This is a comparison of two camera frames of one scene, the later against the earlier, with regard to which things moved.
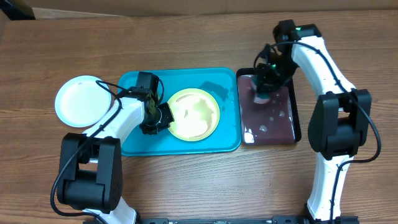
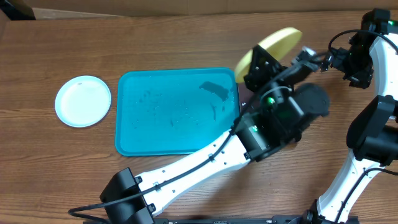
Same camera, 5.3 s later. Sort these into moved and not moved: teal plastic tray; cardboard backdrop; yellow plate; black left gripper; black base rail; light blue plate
Moved: black left gripper; yellow plate
Not moved: cardboard backdrop; black base rail; light blue plate; teal plastic tray
